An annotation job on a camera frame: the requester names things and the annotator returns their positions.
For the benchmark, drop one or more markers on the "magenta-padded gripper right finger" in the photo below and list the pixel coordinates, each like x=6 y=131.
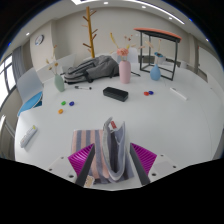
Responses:
x=145 y=158

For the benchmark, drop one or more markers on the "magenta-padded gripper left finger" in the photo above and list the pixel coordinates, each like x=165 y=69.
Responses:
x=81 y=158

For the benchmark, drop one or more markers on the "striped grey towel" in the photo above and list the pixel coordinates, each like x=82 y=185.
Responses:
x=113 y=150

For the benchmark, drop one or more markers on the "small red block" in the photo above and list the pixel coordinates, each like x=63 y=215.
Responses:
x=113 y=124

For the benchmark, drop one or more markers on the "orange round magnet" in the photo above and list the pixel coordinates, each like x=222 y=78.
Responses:
x=60 y=111

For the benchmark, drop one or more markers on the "blue round magnet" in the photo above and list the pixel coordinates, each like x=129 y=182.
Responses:
x=151 y=92
x=71 y=103

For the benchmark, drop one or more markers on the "white remote control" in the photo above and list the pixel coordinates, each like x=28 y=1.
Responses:
x=28 y=136

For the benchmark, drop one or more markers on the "green round magnet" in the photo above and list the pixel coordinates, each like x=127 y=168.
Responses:
x=63 y=103

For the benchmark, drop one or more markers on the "red round magnet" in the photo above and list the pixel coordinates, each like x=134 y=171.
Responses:
x=146 y=93

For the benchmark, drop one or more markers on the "black marker pen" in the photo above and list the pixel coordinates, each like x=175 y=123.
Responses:
x=82 y=88

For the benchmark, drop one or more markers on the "black rectangular case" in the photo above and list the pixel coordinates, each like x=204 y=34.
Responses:
x=115 y=94

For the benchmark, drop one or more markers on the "white marker pen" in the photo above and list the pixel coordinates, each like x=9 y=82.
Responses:
x=178 y=93

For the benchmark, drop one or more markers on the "green vase with dried flowers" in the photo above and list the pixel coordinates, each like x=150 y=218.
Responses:
x=59 y=84

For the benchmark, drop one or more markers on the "white chair with blue cushion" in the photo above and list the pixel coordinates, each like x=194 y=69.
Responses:
x=30 y=100

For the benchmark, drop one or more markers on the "blue vase with flowers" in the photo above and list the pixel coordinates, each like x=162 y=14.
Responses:
x=155 y=74

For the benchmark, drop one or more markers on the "pink vase with flowers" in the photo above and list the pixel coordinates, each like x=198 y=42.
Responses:
x=125 y=72

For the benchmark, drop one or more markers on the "grey backpack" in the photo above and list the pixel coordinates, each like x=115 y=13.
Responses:
x=96 y=68

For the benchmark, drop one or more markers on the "window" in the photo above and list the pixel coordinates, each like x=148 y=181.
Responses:
x=6 y=80

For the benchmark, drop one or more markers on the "grey curtain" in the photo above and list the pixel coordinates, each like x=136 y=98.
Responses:
x=18 y=63

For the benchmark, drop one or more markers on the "wooden coat rack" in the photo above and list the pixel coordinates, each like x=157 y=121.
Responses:
x=90 y=33

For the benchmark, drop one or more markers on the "ceiling light strip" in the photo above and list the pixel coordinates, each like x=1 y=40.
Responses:
x=160 y=10

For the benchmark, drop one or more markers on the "recessed ceiling lights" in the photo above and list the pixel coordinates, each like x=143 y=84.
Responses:
x=143 y=6

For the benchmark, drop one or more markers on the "round wall clock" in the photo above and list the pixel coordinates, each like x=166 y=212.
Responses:
x=39 y=40

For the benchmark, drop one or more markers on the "black frame stand orange top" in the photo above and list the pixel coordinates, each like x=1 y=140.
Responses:
x=160 y=32

